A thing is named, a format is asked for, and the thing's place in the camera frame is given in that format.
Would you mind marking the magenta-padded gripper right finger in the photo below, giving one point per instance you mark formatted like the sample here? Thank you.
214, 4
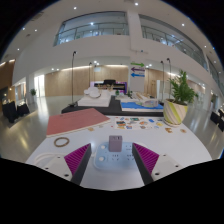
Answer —
147, 159

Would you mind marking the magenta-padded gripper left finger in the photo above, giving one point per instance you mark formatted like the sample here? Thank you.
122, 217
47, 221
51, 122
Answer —
76, 159

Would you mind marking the small grey charger block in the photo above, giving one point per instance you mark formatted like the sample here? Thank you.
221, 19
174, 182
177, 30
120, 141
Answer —
115, 144

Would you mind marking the brown figure-shaped piece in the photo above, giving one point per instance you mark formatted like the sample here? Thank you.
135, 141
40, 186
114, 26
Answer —
169, 130

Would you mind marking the colourful sticker sheet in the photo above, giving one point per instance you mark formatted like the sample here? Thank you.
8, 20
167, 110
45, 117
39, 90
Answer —
138, 123

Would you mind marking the salmon pink flat board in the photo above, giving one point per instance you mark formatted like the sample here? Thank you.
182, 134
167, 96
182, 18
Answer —
76, 120

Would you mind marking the round orange piece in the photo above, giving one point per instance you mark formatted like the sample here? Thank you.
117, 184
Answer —
183, 130

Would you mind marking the model on blue base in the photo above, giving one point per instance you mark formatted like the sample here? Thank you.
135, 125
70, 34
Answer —
140, 105

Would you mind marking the potted plant in striped pot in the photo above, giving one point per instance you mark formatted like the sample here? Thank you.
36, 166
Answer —
175, 111

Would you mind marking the black display platform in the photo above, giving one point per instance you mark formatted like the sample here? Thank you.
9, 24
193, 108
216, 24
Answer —
115, 107

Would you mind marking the black floor lamp stand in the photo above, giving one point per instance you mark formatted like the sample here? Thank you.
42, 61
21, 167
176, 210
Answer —
170, 78
162, 80
72, 80

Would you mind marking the white pillar with arrow signs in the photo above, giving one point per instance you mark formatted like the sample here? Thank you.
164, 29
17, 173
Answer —
136, 80

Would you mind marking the small green indoor plant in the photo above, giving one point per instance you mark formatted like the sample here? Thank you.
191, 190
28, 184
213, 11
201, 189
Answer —
33, 91

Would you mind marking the group of black chairs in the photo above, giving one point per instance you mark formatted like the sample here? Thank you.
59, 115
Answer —
11, 110
216, 118

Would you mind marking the black piano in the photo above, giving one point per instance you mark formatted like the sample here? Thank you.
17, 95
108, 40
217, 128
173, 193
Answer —
110, 84

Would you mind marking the ceiling spot lights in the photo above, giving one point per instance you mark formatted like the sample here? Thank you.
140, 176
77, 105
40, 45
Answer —
91, 24

